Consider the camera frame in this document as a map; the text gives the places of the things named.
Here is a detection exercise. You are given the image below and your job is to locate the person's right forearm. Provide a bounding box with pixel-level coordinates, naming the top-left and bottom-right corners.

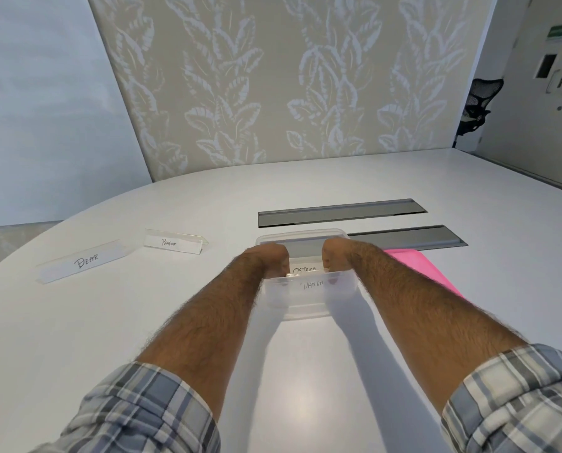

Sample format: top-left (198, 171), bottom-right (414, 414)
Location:
top-left (342, 241), bottom-right (532, 407)

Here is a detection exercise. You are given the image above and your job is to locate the plaid right shirt sleeve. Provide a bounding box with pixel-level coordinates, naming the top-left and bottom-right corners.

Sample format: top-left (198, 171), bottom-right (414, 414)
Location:
top-left (440, 344), bottom-right (562, 453)

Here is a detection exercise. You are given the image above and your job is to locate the person's right hand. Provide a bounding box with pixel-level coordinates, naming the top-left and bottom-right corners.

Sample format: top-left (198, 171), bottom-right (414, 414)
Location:
top-left (321, 238), bottom-right (363, 275)

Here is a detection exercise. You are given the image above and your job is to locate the long clear acrylic name plate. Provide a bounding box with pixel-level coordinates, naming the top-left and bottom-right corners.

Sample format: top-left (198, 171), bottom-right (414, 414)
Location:
top-left (35, 238), bottom-right (136, 285)

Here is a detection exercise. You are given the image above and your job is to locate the clear name plate short handwriting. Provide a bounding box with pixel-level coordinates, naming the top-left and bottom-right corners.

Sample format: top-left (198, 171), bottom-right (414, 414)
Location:
top-left (289, 264), bottom-right (332, 280)

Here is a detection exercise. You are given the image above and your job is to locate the short clear acrylic name plate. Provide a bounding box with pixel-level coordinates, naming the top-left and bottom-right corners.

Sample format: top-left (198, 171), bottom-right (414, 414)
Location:
top-left (142, 228), bottom-right (211, 254)

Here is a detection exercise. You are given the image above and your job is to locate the plaid left shirt sleeve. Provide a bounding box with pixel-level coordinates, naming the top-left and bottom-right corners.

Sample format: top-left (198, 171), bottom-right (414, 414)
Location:
top-left (30, 362), bottom-right (222, 453)

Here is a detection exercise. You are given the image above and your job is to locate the black mesh office chair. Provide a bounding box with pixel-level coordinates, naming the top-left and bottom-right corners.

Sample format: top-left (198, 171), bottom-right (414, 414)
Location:
top-left (455, 78), bottom-right (504, 137)

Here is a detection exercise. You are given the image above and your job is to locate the pink paper sheet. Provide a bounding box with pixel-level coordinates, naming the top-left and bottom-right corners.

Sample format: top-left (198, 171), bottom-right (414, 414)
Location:
top-left (384, 248), bottom-right (466, 300)

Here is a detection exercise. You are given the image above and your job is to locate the beige door with window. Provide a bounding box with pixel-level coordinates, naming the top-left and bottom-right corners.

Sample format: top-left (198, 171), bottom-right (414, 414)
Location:
top-left (484, 0), bottom-right (562, 194)

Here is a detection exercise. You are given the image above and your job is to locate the leaf-patterned partition panel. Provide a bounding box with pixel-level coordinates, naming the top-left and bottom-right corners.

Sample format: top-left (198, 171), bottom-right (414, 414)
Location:
top-left (85, 0), bottom-right (499, 185)

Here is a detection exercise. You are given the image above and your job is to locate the clear plastic container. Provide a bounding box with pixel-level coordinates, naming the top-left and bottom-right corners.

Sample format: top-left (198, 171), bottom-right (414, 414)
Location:
top-left (255, 226), bottom-right (361, 322)

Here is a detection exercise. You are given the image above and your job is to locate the plaid shirt sleeve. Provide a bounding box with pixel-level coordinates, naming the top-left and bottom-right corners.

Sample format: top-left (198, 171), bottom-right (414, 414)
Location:
top-left (440, 344), bottom-right (562, 453)
top-left (30, 362), bottom-right (222, 453)

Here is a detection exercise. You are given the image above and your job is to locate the grey cable tray lid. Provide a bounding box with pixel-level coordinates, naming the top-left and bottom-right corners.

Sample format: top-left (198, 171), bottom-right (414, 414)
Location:
top-left (257, 198), bottom-right (428, 229)
top-left (288, 224), bottom-right (469, 258)

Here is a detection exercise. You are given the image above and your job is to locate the clear name plate faint handwriting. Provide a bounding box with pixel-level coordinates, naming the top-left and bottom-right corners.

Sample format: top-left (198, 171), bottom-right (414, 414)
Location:
top-left (285, 276), bottom-right (344, 299)

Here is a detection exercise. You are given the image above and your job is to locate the person's left hand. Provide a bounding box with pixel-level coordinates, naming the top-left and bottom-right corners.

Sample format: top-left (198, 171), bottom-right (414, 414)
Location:
top-left (238, 243), bottom-right (290, 281)

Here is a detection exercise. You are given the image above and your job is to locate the person's left forearm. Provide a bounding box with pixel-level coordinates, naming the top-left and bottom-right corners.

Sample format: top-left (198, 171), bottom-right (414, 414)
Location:
top-left (134, 257), bottom-right (286, 424)

